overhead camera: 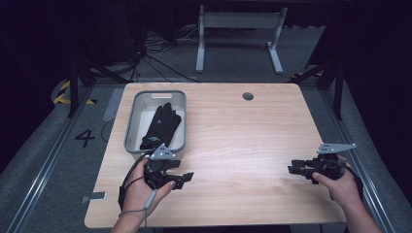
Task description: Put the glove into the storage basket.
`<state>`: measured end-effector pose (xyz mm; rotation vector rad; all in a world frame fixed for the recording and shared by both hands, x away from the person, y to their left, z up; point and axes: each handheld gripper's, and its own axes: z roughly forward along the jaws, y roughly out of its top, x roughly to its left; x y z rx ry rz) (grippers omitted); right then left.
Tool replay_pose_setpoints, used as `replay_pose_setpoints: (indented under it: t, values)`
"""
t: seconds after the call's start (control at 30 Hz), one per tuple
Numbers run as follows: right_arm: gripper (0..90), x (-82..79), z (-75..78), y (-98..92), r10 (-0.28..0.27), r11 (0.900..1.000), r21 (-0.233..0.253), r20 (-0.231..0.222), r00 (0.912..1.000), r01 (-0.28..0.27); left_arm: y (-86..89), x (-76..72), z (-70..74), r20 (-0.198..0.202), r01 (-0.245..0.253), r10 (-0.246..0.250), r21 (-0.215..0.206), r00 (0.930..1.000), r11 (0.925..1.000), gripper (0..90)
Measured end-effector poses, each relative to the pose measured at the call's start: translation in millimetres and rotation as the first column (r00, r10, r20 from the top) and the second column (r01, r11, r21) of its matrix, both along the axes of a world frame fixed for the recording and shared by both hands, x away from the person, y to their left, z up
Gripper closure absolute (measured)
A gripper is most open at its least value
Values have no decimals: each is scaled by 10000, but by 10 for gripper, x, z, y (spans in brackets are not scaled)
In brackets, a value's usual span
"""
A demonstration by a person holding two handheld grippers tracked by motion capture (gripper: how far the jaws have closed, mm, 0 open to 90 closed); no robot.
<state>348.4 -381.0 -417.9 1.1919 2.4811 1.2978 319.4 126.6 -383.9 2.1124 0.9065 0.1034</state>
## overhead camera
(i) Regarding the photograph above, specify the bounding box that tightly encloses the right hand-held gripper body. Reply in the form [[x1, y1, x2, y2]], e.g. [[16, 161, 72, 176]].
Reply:
[[307, 142, 358, 182]]

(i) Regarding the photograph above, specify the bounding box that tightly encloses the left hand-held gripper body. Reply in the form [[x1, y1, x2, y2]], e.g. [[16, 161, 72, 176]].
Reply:
[[142, 143, 183, 191]]

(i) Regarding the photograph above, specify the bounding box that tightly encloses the black glove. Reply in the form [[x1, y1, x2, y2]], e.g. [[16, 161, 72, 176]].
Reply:
[[139, 102, 183, 151]]

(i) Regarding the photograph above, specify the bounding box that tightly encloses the grey plastic bin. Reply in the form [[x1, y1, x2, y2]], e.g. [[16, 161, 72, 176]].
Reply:
[[123, 89, 188, 154]]

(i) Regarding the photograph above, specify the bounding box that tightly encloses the person's right hand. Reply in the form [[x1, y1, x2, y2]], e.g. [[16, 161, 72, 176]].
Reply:
[[312, 154, 360, 212]]

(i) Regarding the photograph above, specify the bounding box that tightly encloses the person's left hand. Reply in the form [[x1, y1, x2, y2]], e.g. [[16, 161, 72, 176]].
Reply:
[[121, 157, 178, 218]]

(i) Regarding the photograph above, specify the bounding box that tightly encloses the black metal stand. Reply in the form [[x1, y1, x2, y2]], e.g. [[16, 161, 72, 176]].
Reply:
[[290, 57, 345, 121], [66, 56, 130, 118]]

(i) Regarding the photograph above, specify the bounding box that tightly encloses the yellow black striped tape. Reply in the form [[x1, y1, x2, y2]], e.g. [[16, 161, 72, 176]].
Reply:
[[52, 79, 98, 106]]

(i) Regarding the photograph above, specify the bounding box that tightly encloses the metal floor rail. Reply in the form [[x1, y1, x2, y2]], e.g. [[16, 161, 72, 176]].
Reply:
[[4, 86, 93, 233], [319, 88, 397, 233]]

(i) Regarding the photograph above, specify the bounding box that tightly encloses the black cable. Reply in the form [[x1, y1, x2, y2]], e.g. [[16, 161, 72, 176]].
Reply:
[[328, 160, 365, 202], [118, 150, 154, 212]]

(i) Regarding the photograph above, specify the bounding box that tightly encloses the grey cable with switch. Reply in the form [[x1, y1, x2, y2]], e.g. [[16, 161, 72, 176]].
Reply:
[[118, 188, 159, 233]]

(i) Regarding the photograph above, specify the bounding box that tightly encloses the small grey metal bracket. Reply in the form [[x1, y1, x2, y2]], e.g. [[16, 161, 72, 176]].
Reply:
[[80, 191, 108, 205]]

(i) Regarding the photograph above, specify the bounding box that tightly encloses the bundle of floor cables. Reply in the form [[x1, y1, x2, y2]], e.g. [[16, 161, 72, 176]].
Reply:
[[127, 23, 200, 83]]

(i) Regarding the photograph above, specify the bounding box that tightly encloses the white metal table frame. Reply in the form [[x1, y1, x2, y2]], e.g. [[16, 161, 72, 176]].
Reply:
[[195, 4, 289, 75]]

